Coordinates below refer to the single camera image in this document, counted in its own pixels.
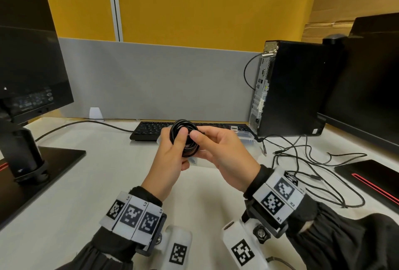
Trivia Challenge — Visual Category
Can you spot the person's right hand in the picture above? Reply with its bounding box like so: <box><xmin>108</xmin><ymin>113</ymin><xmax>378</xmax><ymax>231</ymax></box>
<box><xmin>189</xmin><ymin>125</ymin><xmax>262</xmax><ymax>193</ymax></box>

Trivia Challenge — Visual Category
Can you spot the person's left hand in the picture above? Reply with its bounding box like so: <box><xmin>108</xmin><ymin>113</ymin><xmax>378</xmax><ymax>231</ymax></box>
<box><xmin>140</xmin><ymin>126</ymin><xmax>200</xmax><ymax>202</ymax></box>

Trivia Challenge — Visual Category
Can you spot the clear plastic compartment box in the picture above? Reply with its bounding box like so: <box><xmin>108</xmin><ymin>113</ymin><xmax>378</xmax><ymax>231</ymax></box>
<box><xmin>155</xmin><ymin>124</ymin><xmax>261</xmax><ymax>167</ymax></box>

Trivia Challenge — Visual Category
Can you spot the long black braided cable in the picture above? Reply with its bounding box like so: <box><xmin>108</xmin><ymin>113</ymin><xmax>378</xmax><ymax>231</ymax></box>
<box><xmin>273</xmin><ymin>145</ymin><xmax>366</xmax><ymax>208</ymax></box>

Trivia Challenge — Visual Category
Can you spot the person's left forearm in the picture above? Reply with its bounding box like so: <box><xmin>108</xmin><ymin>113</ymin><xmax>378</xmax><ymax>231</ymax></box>
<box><xmin>56</xmin><ymin>186</ymin><xmax>167</xmax><ymax>270</ymax></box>

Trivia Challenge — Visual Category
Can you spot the person's right forearm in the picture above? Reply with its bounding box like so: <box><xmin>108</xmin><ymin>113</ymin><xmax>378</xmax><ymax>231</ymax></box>
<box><xmin>244</xmin><ymin>164</ymin><xmax>399</xmax><ymax>270</ymax></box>

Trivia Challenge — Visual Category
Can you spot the black keyboard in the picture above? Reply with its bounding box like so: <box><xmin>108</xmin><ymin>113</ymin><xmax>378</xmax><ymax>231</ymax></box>
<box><xmin>130</xmin><ymin>121</ymin><xmax>250</xmax><ymax>142</ymax></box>

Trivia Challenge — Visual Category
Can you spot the right wrist marker band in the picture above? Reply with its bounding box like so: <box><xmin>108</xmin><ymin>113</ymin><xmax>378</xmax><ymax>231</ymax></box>
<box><xmin>253</xmin><ymin>166</ymin><xmax>306</xmax><ymax>225</ymax></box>

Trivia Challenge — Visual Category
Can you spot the wrist marker band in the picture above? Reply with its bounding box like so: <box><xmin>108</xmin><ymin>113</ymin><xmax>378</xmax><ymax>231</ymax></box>
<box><xmin>99</xmin><ymin>191</ymin><xmax>164</xmax><ymax>245</ymax></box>
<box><xmin>253</xmin><ymin>166</ymin><xmax>306</xmax><ymax>225</ymax></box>

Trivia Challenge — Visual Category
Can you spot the left wrist marker band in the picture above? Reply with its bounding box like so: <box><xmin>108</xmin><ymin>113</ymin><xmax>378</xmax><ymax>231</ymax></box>
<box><xmin>99</xmin><ymin>191</ymin><xmax>164</xmax><ymax>245</ymax></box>

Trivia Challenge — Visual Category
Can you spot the grey desk partition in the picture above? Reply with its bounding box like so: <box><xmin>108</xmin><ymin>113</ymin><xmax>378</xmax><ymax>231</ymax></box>
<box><xmin>57</xmin><ymin>38</ymin><xmax>262</xmax><ymax>123</ymax></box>

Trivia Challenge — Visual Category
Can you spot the black desktop computer tower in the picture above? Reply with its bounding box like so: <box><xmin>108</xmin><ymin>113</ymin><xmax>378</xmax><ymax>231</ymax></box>
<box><xmin>248</xmin><ymin>40</ymin><xmax>347</xmax><ymax>138</ymax></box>

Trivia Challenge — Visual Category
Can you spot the yellow partition panel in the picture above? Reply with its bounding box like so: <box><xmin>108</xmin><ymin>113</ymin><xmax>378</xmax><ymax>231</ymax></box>
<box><xmin>0</xmin><ymin>0</ymin><xmax>324</xmax><ymax>53</ymax></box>

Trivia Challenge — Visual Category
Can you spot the wide black monitor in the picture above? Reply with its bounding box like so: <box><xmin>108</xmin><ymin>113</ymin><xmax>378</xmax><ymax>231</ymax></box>
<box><xmin>318</xmin><ymin>12</ymin><xmax>399</xmax><ymax>152</ymax></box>

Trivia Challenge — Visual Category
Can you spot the grey webcam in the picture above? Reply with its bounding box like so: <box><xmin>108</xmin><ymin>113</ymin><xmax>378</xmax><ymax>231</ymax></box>
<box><xmin>323</xmin><ymin>33</ymin><xmax>347</xmax><ymax>45</ymax></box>

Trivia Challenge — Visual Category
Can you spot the black monitor with square stand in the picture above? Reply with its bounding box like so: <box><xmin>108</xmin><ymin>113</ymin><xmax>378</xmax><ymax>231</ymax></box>
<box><xmin>0</xmin><ymin>0</ymin><xmax>86</xmax><ymax>230</ymax></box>

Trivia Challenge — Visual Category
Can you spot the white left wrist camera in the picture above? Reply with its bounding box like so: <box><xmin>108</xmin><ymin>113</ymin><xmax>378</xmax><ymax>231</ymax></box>
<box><xmin>155</xmin><ymin>225</ymin><xmax>193</xmax><ymax>270</ymax></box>

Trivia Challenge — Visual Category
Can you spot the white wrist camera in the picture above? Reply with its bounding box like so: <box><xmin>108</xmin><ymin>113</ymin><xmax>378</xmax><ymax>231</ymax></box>
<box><xmin>221</xmin><ymin>220</ymin><xmax>268</xmax><ymax>270</ymax></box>
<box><xmin>155</xmin><ymin>225</ymin><xmax>193</xmax><ymax>270</ymax></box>

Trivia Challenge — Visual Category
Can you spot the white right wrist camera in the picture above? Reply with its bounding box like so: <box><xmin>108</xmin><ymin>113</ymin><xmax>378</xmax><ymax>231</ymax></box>
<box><xmin>221</xmin><ymin>220</ymin><xmax>268</xmax><ymax>270</ymax></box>

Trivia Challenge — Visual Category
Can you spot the black desk power cable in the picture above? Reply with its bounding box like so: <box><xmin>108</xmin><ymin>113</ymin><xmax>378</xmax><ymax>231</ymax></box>
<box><xmin>35</xmin><ymin>120</ymin><xmax>134</xmax><ymax>142</ymax></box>

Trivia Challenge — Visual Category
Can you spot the thin lock cable silver plug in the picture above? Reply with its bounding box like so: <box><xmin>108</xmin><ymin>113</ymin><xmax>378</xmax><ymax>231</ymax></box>
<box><xmin>243</xmin><ymin>50</ymin><xmax>279</xmax><ymax>91</ymax></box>

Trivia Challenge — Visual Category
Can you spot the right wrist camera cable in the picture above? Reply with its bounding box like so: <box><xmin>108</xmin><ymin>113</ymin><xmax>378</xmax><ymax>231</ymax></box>
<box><xmin>266</xmin><ymin>256</ymin><xmax>295</xmax><ymax>270</ymax></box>

